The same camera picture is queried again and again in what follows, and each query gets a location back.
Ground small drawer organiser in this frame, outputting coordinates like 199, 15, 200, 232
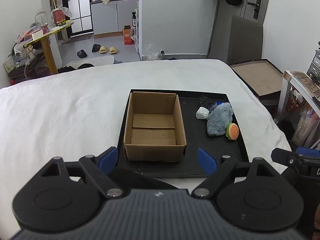
306, 49, 320, 81

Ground grey kitchen cabinet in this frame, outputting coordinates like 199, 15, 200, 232
90, 0, 139, 36

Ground clutter pile under table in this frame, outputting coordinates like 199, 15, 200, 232
2, 42, 50, 82

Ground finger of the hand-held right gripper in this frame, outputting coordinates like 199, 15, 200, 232
296, 147, 320, 157
271, 148, 299, 167

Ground hamburger plush toy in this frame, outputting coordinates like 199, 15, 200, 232
225, 122, 240, 140

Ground black framed brown board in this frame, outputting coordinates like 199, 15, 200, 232
229, 59, 284, 99

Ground brown cardboard box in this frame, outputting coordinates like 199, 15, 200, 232
123, 91, 187, 162

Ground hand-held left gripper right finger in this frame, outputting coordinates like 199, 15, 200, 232
192, 147, 283, 197

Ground clear plastic bag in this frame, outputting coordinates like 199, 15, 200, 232
145, 44, 165, 61

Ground grey stand pole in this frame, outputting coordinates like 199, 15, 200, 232
206, 0, 220, 58

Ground black tray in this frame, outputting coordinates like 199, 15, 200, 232
117, 89, 249, 178

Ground bags under desk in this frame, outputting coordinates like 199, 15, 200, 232
290, 104, 320, 148

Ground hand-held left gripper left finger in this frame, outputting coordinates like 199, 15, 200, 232
41, 147, 123, 197

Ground light blue fluffy toy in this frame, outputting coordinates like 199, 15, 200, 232
214, 101, 234, 117

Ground orange cardboard box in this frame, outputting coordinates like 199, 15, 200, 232
122, 25, 136, 45

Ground red box with plastic bag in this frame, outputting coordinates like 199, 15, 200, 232
51, 7, 67, 27

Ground black dotted cord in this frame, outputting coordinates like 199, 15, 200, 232
199, 95, 218, 112

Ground black clothes on floor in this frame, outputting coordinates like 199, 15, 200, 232
57, 64, 95, 74

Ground clear plastic jar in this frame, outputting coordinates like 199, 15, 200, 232
35, 9, 49, 29

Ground white desk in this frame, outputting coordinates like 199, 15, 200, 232
277, 70, 320, 122

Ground blue-grey plush toy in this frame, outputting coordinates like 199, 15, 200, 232
206, 110, 232, 137

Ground black door lock handle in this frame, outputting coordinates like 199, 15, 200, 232
247, 0, 262, 19

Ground yellow round table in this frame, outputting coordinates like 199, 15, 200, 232
24, 20, 75, 75

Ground black framed sliding door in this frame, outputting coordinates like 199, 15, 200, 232
66, 0, 93, 34

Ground white storage rack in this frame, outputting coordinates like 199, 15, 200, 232
131, 1, 141, 53

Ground person's right forearm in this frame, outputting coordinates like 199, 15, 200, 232
311, 202, 320, 240

